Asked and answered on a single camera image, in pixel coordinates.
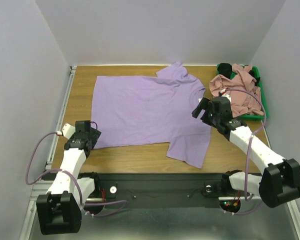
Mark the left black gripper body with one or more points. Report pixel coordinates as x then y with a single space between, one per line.
94 136

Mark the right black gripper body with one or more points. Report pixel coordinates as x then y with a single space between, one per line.
206 110

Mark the purple t-shirt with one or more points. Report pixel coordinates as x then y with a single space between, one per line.
144 110

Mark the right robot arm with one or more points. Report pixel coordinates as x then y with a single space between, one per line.
270 164

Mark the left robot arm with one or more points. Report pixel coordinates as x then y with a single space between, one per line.
59 210

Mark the pink t-shirt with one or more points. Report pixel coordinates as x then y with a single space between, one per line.
240 100

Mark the black t-shirt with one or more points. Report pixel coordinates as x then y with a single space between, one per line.
225 69

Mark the green plastic bin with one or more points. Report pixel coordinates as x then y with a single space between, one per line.
262 105

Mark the right electronics board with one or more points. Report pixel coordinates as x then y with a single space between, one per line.
232 206

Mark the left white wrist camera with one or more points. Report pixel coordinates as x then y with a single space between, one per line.
66 131

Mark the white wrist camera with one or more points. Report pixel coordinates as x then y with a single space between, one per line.
66 131
223 93

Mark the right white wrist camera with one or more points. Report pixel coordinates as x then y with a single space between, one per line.
223 93

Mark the aluminium front rail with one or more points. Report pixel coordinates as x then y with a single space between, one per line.
272 192

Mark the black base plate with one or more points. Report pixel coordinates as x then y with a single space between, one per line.
158 190

